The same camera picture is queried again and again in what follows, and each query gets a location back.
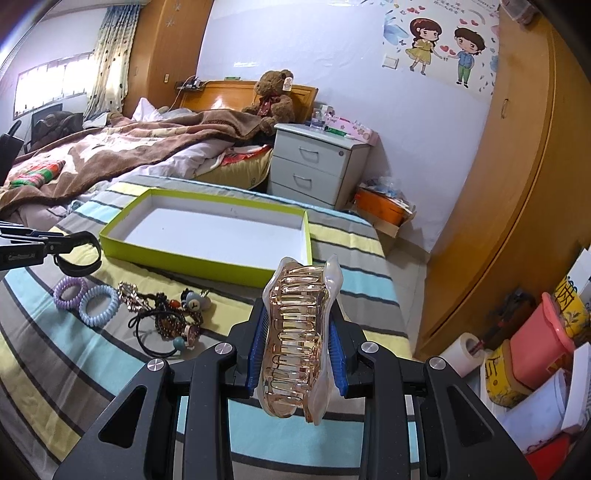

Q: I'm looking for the black hair tie teal bead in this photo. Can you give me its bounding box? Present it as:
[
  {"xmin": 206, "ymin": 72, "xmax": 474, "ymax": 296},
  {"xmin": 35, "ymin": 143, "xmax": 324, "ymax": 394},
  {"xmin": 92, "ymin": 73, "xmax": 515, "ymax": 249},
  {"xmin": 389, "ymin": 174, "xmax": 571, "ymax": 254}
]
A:
[{"xmin": 127, "ymin": 309, "xmax": 185, "ymax": 359}]

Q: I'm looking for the purple spiral hair tie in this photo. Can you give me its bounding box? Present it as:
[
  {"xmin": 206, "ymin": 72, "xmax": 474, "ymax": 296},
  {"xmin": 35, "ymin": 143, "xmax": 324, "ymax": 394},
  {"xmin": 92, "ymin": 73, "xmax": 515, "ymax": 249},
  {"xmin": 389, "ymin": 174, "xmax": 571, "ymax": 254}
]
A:
[{"xmin": 52, "ymin": 275, "xmax": 89, "ymax": 310}]

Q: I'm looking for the black wristband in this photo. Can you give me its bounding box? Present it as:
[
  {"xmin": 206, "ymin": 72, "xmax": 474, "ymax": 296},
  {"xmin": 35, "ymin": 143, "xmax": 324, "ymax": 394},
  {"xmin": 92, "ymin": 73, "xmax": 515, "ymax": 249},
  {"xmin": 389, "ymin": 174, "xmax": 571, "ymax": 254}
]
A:
[{"xmin": 50, "ymin": 231, "xmax": 102, "ymax": 277}]

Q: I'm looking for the brown beaded bracelet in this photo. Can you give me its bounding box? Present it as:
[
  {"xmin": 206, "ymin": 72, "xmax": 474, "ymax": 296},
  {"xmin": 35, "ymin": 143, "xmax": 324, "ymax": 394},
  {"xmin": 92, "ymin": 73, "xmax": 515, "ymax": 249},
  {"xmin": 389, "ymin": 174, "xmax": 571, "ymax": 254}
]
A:
[{"xmin": 151, "ymin": 299, "xmax": 205, "ymax": 351}]

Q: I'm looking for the black charm hair tie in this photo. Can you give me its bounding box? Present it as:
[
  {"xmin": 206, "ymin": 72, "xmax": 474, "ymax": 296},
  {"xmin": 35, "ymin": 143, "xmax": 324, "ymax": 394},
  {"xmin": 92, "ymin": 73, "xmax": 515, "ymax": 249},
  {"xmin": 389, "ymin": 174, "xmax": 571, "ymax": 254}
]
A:
[{"xmin": 178, "ymin": 287, "xmax": 212, "ymax": 315}]

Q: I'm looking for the rose gold hair claw clip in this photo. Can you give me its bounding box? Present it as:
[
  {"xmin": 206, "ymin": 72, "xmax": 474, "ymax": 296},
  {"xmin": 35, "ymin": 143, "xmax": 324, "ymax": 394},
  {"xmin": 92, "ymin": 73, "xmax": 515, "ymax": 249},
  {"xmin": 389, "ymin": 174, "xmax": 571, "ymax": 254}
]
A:
[{"xmin": 256, "ymin": 255, "xmax": 344, "ymax": 426}]

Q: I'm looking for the blue spiral hair tie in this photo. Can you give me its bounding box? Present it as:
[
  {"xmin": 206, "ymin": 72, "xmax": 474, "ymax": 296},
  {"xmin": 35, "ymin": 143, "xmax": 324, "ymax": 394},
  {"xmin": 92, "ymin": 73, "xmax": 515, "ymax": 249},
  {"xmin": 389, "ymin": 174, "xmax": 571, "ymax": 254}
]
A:
[{"xmin": 78, "ymin": 284, "xmax": 122, "ymax": 328}]

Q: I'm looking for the rose gold chain bracelet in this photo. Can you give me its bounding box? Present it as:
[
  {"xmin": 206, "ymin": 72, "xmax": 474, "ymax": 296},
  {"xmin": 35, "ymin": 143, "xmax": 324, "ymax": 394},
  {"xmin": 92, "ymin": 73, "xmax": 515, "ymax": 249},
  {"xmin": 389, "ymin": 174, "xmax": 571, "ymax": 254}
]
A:
[{"xmin": 115, "ymin": 281, "xmax": 157, "ymax": 313}]

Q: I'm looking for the brown plush blanket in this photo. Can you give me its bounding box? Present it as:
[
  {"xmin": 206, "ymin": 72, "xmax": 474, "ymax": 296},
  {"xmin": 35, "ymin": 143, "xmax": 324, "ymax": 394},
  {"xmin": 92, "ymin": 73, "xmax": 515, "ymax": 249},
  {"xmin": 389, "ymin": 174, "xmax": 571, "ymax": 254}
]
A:
[{"xmin": 1, "ymin": 109, "xmax": 263, "ymax": 215}]

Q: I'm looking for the toilet paper roll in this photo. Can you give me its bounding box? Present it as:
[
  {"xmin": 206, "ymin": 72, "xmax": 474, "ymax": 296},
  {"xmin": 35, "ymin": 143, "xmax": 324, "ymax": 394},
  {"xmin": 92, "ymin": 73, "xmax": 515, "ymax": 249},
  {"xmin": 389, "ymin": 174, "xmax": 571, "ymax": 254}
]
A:
[{"xmin": 440, "ymin": 332, "xmax": 485, "ymax": 378}]

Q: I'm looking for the yellow tin can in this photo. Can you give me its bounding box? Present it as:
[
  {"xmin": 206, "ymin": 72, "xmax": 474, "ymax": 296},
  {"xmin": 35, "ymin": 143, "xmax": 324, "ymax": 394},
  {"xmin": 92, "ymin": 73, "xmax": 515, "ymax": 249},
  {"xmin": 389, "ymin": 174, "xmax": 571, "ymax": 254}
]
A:
[{"xmin": 484, "ymin": 340, "xmax": 532, "ymax": 409}]

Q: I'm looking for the green shallow cardboard box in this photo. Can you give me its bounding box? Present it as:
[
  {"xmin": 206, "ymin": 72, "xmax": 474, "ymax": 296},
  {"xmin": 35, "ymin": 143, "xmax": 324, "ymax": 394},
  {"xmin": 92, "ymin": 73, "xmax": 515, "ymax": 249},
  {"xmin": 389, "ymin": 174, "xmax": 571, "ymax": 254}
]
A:
[{"xmin": 100, "ymin": 188, "xmax": 312, "ymax": 288}]

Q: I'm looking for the pink plastic bucket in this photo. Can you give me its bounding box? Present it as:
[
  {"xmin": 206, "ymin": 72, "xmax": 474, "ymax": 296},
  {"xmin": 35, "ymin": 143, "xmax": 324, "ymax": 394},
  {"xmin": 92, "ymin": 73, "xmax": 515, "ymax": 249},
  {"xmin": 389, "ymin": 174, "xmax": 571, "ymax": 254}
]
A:
[{"xmin": 510, "ymin": 292, "xmax": 575, "ymax": 390}]

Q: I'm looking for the orange basin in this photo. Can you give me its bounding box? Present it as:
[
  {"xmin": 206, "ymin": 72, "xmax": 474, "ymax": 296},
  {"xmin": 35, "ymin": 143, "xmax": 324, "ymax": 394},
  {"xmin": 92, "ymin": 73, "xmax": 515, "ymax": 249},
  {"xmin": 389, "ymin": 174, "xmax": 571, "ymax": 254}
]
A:
[{"xmin": 353, "ymin": 188, "xmax": 411, "ymax": 226}]

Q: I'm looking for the wooden wardrobe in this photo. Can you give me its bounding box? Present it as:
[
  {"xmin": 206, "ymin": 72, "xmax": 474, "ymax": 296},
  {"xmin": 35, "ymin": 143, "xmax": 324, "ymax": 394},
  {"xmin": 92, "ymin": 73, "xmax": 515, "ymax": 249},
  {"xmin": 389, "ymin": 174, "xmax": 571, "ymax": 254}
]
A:
[{"xmin": 415, "ymin": 16, "xmax": 590, "ymax": 360}]

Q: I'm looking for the white bedside drawer cabinet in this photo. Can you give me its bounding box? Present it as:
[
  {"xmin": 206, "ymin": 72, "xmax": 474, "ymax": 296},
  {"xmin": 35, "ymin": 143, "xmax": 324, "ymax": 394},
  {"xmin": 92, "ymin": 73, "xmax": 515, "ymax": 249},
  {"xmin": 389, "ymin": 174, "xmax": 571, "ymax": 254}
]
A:
[{"xmin": 267, "ymin": 124, "xmax": 370, "ymax": 210}]

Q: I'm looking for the dotted window curtain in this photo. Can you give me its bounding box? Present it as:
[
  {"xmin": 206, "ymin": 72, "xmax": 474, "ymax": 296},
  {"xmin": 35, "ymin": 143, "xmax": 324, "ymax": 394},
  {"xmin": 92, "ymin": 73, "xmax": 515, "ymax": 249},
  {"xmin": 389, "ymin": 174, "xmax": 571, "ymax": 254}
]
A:
[{"xmin": 84, "ymin": 4, "xmax": 141, "ymax": 119}]

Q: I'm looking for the pink floral box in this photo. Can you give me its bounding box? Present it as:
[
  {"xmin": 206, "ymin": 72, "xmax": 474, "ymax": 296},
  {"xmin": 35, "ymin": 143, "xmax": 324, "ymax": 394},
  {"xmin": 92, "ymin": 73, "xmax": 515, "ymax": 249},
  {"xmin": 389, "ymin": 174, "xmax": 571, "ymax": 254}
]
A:
[{"xmin": 325, "ymin": 116, "xmax": 379, "ymax": 146}]

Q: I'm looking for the wooden headboard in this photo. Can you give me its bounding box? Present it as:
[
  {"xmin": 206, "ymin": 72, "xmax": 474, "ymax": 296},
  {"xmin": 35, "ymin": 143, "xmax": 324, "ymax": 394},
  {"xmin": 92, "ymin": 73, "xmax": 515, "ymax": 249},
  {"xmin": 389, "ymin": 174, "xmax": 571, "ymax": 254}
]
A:
[{"xmin": 180, "ymin": 80, "xmax": 318, "ymax": 123}]

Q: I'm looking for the brown teddy bear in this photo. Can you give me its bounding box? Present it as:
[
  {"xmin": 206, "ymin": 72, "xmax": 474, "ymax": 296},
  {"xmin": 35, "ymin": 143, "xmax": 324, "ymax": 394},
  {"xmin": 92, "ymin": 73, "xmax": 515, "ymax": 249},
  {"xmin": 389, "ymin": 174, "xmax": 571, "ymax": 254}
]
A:
[{"xmin": 242, "ymin": 69, "xmax": 296, "ymax": 136}]

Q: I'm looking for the cartoon couple wall sticker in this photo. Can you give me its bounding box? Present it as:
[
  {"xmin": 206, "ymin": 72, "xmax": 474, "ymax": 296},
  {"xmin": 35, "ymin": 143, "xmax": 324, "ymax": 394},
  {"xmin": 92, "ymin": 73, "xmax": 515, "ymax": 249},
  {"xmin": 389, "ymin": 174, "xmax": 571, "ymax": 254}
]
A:
[{"xmin": 378, "ymin": 0, "xmax": 500, "ymax": 102}]

